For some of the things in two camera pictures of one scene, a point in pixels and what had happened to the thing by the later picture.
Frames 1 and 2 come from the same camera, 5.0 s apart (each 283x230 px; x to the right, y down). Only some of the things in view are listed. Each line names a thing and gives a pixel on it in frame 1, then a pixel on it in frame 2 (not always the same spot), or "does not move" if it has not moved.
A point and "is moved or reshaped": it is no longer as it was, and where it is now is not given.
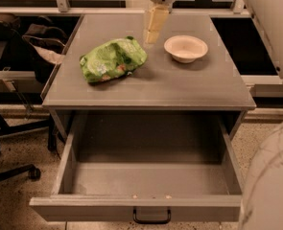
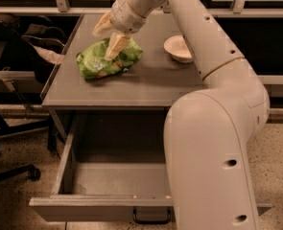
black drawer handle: (152, 221) does not move
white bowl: (186, 48) does not move
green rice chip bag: (111, 60) is moved or reshaped
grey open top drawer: (115, 162) does not move
